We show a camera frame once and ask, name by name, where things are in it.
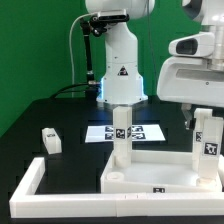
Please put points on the white desk top tray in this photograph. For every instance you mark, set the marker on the white desk top tray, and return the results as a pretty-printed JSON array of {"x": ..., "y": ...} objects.
[{"x": 155, "y": 172}]

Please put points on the white L-shaped fence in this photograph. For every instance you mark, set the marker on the white L-shaped fence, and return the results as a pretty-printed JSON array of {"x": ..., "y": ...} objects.
[{"x": 24, "y": 203}]

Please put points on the black grey camera on stand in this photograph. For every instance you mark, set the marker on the black grey camera on stand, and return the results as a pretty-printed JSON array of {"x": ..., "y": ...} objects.
[{"x": 112, "y": 16}]

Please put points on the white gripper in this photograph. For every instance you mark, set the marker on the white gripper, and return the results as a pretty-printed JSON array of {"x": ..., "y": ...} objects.
[{"x": 194, "y": 73}]

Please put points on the fiducial marker sheet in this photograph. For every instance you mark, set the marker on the fiducial marker sheet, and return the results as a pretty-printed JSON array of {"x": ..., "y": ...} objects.
[{"x": 104, "y": 133}]

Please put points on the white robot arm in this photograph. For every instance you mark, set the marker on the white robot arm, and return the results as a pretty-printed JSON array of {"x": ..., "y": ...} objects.
[{"x": 122, "y": 84}]

